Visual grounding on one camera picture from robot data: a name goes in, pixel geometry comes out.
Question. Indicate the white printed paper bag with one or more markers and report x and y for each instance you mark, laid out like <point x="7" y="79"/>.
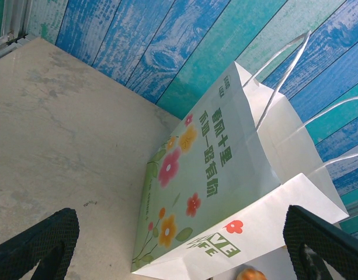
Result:
<point x="225" y="146"/>

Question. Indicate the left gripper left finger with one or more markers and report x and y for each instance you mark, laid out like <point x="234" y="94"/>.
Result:
<point x="29" y="251"/>

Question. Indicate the metal corner post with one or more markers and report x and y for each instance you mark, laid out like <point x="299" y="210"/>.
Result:
<point x="15" y="17"/>

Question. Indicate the metal table side rail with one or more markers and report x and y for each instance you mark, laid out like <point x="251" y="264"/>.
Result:
<point x="6" y="48"/>

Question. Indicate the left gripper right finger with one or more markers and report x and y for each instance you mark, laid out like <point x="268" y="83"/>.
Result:
<point x="327" y="251"/>

